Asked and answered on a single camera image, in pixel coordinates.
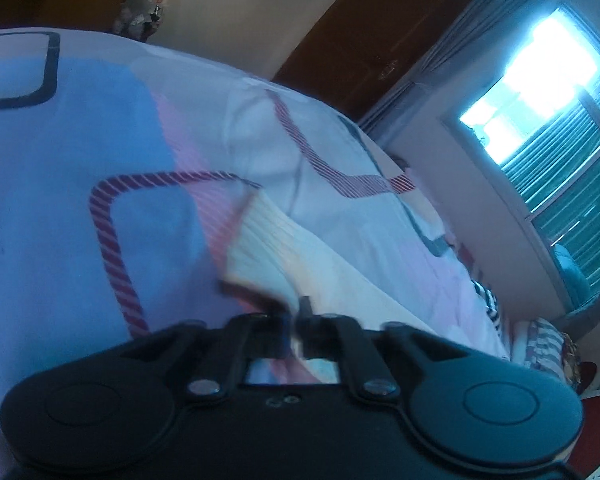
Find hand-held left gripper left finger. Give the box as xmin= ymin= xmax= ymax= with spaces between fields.
xmin=111 ymin=311 xmax=294 ymax=407

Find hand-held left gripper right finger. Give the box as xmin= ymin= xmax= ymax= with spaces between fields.
xmin=295 ymin=297 xmax=482 ymax=407

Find cream knit sweater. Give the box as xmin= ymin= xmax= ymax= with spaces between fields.
xmin=217 ymin=192 xmax=511 ymax=387

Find black white red striped garment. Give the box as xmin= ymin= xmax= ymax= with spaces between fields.
xmin=472 ymin=279 xmax=504 ymax=335

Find striped pillow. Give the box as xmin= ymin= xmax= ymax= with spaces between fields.
xmin=510 ymin=317 xmax=582 ymax=392

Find printed patchwork quilt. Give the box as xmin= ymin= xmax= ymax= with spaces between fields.
xmin=0 ymin=27 xmax=512 ymax=480

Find red wooden headboard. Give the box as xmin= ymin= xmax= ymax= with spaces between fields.
xmin=574 ymin=359 xmax=600 ymax=480

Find dark wooden door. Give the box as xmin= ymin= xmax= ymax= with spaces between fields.
xmin=270 ymin=0 xmax=481 ymax=122

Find window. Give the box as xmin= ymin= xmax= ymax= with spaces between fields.
xmin=442 ymin=4 xmax=600 ymax=313

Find sheer grey curtain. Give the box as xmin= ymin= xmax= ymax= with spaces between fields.
xmin=357 ymin=0 xmax=588 ymax=137

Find crumpled plastic bag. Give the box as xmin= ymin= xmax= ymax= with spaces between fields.
xmin=112 ymin=0 xmax=164 ymax=42

